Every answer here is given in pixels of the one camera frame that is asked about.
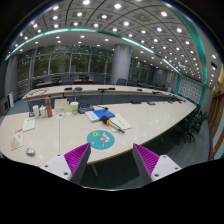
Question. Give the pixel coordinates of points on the white paper sheet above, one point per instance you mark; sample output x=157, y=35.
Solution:
x=29, y=124

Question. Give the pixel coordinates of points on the white book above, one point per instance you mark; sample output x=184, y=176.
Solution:
x=92, y=116

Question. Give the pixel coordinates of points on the grey computer mouse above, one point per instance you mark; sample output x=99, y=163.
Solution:
x=30, y=152

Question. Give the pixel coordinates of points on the round teal mouse pad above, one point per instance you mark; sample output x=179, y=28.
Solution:
x=101, y=139

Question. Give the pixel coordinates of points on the white notebook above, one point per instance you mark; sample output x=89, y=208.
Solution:
x=120, y=121

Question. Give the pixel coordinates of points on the blue folder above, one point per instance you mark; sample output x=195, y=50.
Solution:
x=103, y=112

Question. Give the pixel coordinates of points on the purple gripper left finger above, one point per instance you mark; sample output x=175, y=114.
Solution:
x=77, y=160

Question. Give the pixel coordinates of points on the dark blue case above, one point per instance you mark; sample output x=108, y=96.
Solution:
x=85, y=108

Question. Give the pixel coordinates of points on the red drink bottle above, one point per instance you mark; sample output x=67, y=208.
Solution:
x=48, y=106

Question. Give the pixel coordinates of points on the black orange tool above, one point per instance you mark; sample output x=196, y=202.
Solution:
x=107, y=121

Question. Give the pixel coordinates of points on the red printed leaflet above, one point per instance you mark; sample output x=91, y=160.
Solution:
x=16, y=139

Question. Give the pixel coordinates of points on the black office chair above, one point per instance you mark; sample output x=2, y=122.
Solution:
x=192, y=123

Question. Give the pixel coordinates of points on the white paper cup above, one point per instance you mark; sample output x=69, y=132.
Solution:
x=36, y=110

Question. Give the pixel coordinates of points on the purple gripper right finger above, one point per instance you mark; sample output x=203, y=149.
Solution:
x=146, y=161

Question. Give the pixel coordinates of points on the green-label cup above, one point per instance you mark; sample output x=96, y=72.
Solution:
x=74, y=107

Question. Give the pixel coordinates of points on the long curved conference desk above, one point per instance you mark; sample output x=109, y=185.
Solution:
x=82, y=90

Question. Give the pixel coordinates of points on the cardboard box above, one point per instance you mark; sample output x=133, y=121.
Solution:
x=61, y=105

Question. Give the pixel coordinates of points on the white jar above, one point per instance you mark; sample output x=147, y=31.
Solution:
x=43, y=112

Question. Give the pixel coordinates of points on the grey round pillar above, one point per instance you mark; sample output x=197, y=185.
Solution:
x=121, y=62

